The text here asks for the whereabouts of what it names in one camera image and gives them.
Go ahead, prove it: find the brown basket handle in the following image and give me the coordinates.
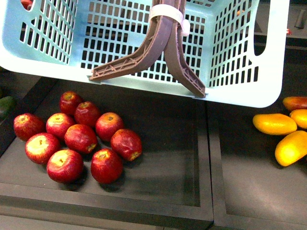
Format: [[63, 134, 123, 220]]
[[89, 0, 205, 98]]

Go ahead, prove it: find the light blue plastic basket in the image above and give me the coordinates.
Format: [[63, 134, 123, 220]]
[[0, 0, 289, 108]]

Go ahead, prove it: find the yellow mango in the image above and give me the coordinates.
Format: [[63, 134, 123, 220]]
[[275, 130, 307, 167], [252, 114, 297, 135], [290, 109, 307, 129]]

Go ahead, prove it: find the red mango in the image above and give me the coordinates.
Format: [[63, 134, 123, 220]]
[[283, 96, 307, 111]]

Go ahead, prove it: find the green avocado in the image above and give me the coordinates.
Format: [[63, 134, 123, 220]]
[[0, 96, 16, 120]]

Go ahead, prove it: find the red apple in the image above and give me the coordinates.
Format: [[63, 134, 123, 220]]
[[13, 113, 46, 141], [59, 91, 84, 115], [25, 132, 61, 165], [64, 124, 98, 154], [91, 148, 123, 184], [110, 129, 142, 161], [74, 101, 101, 128], [47, 149, 84, 184], [46, 113, 76, 141], [95, 112, 124, 141]]

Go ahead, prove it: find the black display tray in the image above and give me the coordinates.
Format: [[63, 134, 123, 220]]
[[0, 78, 213, 230], [207, 50, 307, 230]]

